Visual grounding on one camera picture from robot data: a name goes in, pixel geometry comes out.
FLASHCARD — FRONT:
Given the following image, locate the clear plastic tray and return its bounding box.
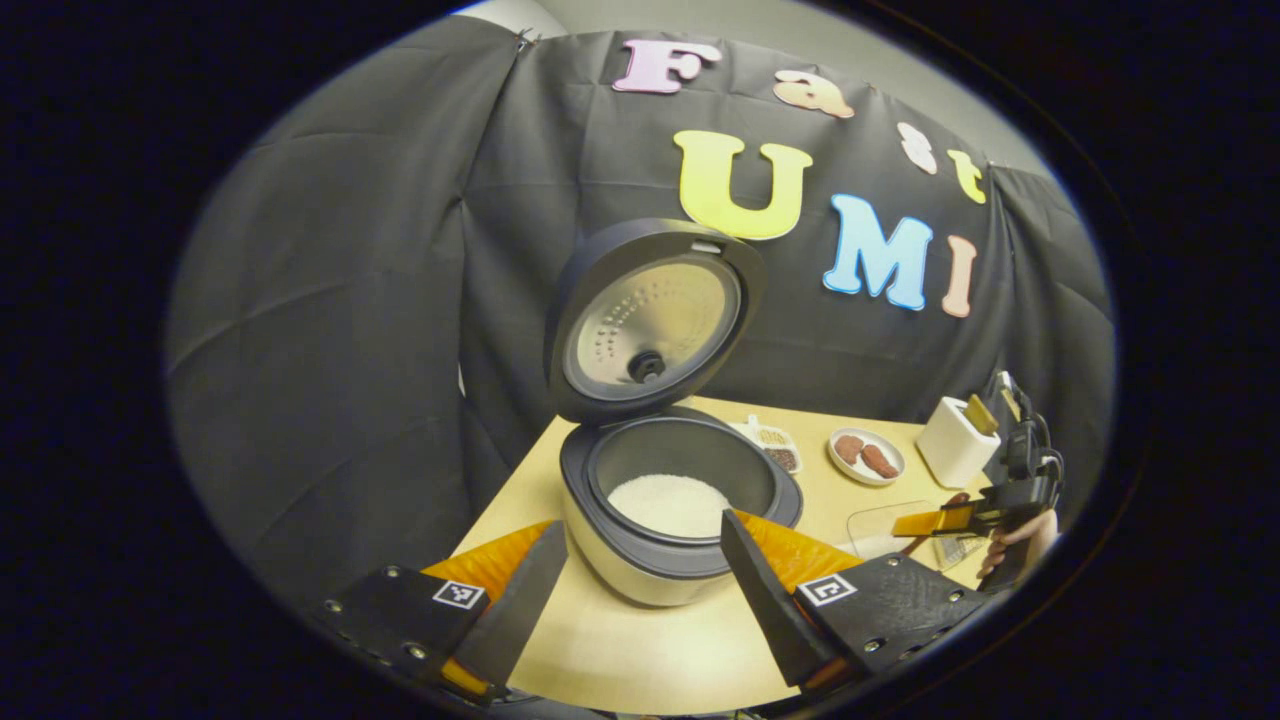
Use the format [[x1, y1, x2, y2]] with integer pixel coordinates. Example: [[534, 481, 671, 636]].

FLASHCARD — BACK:
[[847, 500, 951, 561]]

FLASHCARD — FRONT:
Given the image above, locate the round white plate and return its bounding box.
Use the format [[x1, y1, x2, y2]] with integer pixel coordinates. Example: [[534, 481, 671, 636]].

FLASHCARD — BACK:
[[828, 427, 906, 487]]

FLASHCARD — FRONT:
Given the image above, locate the brown wooden spoon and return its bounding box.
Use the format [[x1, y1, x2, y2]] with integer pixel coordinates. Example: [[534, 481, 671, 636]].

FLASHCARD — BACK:
[[900, 490, 973, 557]]

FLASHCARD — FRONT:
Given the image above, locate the dark grey rice cooker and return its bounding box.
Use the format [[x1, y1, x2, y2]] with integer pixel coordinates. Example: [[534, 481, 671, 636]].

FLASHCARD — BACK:
[[545, 218, 804, 608]]

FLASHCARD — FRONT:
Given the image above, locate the white toaster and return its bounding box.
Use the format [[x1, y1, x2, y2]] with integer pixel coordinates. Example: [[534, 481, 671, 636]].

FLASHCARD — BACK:
[[915, 396, 1001, 489]]

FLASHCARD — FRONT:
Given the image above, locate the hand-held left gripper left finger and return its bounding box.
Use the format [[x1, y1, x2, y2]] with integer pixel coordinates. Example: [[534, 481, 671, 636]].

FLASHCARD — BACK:
[[310, 520, 569, 706]]

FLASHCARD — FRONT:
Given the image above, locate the white divided bean dish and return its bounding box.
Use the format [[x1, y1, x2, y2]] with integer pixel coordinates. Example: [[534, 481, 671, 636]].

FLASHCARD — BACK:
[[728, 414, 803, 475]]

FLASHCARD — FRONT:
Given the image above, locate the black backdrop cloth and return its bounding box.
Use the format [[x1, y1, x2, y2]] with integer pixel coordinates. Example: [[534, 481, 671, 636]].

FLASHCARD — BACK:
[[165, 15, 1116, 611]]

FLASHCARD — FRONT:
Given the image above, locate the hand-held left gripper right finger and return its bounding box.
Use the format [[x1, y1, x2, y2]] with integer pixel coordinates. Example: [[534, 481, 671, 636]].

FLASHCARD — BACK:
[[720, 508, 991, 696]]

